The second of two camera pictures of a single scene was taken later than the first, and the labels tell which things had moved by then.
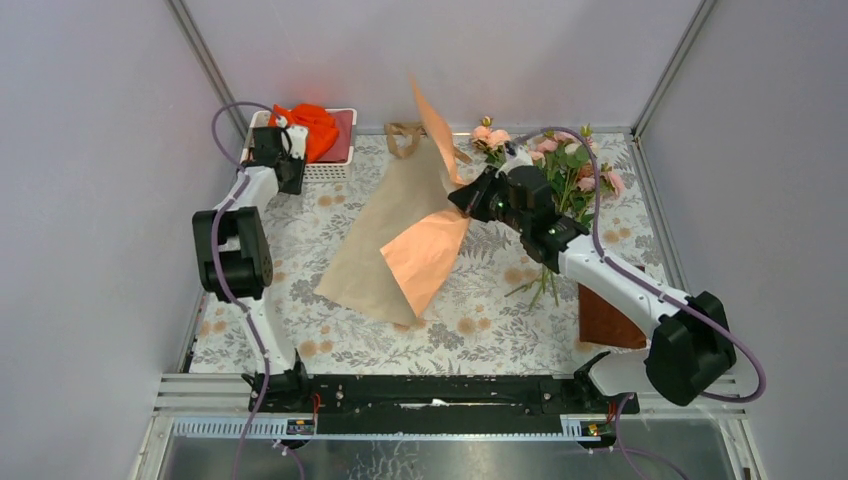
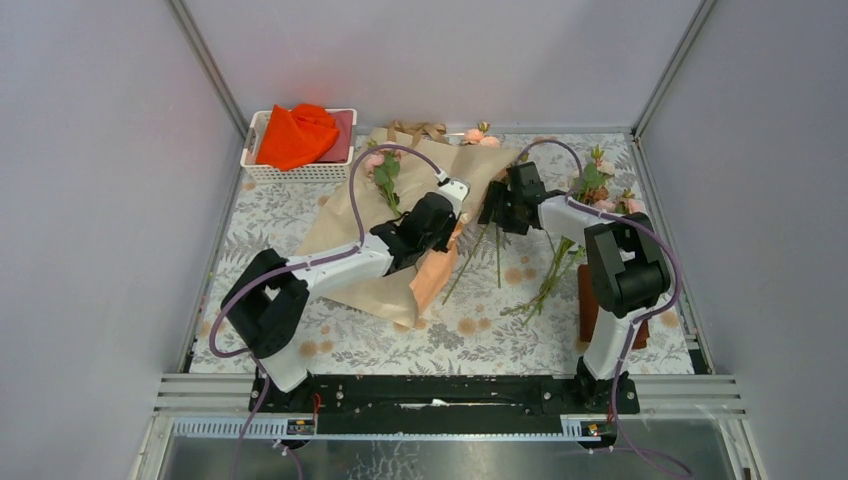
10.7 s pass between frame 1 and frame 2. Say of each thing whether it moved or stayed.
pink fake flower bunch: moved
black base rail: stayed
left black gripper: moved
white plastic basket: stayed
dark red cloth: stayed
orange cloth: stayed
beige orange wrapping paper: moved
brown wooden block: stayed
